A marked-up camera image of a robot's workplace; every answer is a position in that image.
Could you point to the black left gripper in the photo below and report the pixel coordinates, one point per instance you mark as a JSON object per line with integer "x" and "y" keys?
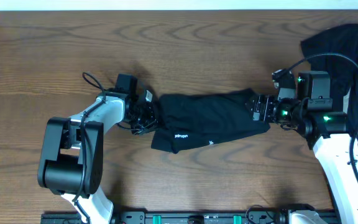
{"x": 150, "y": 116}

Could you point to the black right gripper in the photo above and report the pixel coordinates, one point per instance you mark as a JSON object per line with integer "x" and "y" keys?
{"x": 267, "y": 101}

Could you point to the dark teal t-shirt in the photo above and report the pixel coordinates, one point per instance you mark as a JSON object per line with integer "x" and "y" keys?
{"x": 192, "y": 121}

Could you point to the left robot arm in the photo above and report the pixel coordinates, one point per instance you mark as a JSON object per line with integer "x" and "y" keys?
{"x": 71, "y": 161}

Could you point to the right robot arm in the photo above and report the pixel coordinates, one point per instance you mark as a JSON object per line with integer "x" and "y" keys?
{"x": 309, "y": 110}

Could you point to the dark clothes pile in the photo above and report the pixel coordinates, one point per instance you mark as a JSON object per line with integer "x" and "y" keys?
{"x": 344, "y": 75}

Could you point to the black aluminium mounting rail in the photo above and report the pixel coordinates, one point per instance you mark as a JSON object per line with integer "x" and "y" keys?
{"x": 174, "y": 218}

